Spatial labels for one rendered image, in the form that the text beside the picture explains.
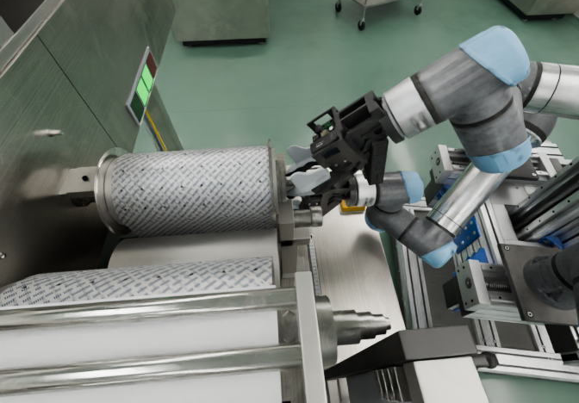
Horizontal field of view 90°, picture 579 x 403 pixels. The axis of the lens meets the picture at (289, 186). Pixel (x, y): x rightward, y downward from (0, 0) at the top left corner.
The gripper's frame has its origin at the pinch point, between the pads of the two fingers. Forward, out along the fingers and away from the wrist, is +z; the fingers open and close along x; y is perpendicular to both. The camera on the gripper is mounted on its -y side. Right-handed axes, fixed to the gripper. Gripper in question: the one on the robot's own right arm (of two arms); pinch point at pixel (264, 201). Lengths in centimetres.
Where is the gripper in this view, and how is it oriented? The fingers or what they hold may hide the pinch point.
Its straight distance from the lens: 67.2
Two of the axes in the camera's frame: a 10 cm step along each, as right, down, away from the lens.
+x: 0.8, 8.2, -5.7
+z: -10.0, 0.6, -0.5
